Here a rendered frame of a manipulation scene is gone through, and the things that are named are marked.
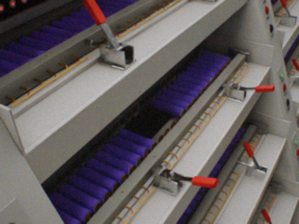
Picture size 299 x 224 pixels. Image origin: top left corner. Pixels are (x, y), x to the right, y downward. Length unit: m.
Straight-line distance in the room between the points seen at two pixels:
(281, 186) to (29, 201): 0.79
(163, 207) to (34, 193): 0.22
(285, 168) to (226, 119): 0.38
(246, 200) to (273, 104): 0.26
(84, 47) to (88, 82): 0.07
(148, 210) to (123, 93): 0.17
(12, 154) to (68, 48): 0.17
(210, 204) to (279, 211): 0.33
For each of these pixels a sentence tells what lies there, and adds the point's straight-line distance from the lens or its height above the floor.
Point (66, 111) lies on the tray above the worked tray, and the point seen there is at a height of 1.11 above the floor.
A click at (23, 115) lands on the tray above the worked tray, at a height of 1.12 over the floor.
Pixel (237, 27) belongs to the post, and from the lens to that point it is 0.84.
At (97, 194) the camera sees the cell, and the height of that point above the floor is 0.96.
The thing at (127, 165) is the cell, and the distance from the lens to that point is 0.53.
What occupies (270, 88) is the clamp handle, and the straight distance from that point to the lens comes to 0.68.
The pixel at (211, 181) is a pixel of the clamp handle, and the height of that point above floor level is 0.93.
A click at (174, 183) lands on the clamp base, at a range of 0.50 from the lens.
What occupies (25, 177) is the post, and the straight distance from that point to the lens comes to 0.33.
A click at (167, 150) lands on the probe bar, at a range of 0.56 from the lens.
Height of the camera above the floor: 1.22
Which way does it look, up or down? 23 degrees down
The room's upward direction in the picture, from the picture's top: 22 degrees counter-clockwise
